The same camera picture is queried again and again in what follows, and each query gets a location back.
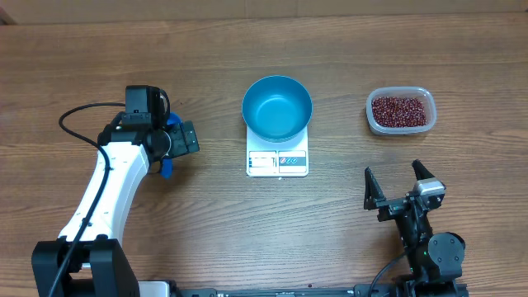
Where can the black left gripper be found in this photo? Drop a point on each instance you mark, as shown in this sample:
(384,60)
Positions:
(180,144)

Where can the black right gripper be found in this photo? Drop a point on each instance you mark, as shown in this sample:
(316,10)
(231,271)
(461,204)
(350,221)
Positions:
(390,206)

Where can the blue plastic scoop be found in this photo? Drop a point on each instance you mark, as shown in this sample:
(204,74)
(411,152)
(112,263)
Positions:
(166,161)

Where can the red beans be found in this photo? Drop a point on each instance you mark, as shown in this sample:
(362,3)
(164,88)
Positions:
(399,112)

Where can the blue bowl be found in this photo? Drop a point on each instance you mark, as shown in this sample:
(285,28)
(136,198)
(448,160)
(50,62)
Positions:
(277,108)

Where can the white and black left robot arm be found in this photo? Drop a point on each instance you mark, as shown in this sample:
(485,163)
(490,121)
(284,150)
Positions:
(87,258)

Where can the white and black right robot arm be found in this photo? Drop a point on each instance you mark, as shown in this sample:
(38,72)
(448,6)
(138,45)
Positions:
(435,259)

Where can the white digital kitchen scale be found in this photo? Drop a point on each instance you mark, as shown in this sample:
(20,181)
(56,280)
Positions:
(283,159)

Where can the clear plastic container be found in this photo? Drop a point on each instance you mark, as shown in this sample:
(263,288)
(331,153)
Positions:
(421,93)

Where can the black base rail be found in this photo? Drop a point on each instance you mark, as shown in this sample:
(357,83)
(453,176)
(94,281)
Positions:
(362,290)

